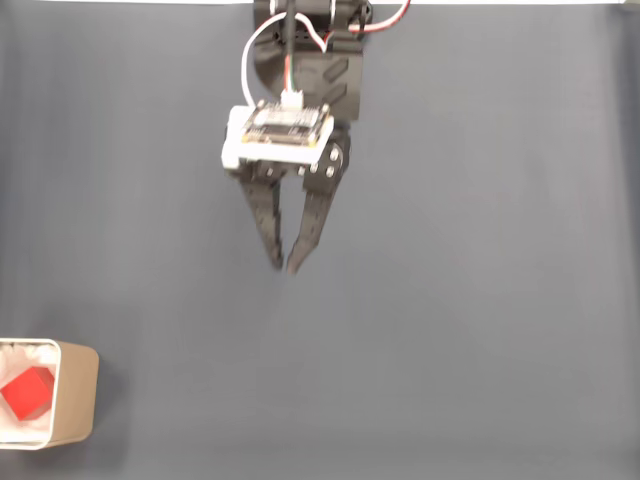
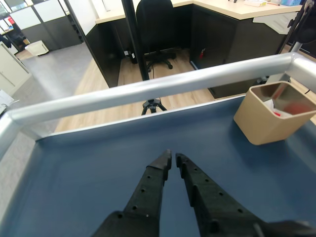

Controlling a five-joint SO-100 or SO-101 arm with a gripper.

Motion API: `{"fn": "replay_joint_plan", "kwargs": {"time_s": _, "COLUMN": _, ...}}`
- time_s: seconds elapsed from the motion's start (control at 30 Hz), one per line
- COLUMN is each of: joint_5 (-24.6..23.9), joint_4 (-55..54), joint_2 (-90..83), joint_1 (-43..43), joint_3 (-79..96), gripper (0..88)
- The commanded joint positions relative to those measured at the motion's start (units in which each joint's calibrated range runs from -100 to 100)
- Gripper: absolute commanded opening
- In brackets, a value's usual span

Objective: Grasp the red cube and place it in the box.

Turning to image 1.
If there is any white paper padding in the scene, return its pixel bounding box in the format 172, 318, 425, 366
0, 342, 57, 444

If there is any black camera cable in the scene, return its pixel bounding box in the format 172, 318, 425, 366
281, 0, 297, 97

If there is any white and red servo wire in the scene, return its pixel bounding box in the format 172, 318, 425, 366
241, 0, 414, 109

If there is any red cube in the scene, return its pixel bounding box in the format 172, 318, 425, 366
0, 366, 56, 423

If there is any camera board on white mount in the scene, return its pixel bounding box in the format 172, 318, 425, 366
218, 98, 335, 171

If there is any beige box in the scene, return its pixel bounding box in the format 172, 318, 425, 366
0, 338, 100, 451

